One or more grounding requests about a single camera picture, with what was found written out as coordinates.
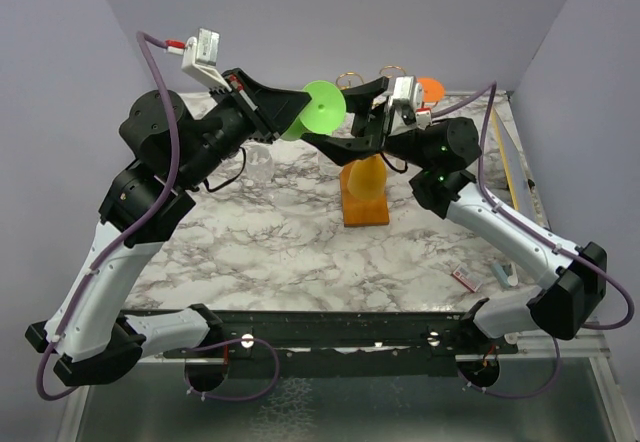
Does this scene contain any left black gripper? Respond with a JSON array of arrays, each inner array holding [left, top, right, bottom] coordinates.
[[178, 66, 311, 188]]

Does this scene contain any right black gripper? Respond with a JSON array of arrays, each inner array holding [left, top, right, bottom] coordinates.
[[301, 76, 435, 170]]

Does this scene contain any green plastic wine glass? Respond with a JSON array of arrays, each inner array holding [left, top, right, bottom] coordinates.
[[281, 80, 346, 141]]

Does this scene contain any yellow plastic wine glass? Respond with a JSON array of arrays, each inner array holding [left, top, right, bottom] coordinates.
[[347, 155, 387, 200]]

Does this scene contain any orange plastic wine glass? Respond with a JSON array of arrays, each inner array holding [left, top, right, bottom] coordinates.
[[417, 77, 446, 105]]

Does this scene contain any clear wine glass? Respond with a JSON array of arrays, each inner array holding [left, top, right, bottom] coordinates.
[[246, 145, 275, 197], [317, 153, 342, 177]]

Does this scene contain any clear glass tumbler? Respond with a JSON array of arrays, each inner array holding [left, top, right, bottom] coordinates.
[[383, 154, 408, 174]]

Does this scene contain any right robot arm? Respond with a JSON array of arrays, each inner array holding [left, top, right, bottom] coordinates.
[[302, 76, 607, 353]]

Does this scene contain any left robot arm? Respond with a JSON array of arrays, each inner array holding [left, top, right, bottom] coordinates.
[[26, 69, 311, 391]]

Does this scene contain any red white small box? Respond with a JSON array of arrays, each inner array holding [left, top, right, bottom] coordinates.
[[452, 264, 483, 293]]

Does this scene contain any blue white small object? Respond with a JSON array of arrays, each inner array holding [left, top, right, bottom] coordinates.
[[491, 262, 519, 289]]

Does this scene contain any gold wire wine glass rack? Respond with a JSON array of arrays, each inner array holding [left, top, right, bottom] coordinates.
[[334, 64, 404, 228]]

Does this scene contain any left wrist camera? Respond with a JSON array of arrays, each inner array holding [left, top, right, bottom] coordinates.
[[181, 28, 230, 91]]

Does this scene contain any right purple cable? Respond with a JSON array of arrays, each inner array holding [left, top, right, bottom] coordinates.
[[429, 80, 636, 331]]

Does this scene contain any purple cable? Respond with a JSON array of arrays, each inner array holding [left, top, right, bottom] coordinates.
[[35, 30, 182, 403], [429, 80, 636, 331]]

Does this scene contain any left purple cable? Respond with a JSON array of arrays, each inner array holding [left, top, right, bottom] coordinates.
[[35, 30, 182, 403]]

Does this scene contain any black mounting rail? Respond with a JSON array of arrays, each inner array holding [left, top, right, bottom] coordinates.
[[162, 310, 517, 378]]

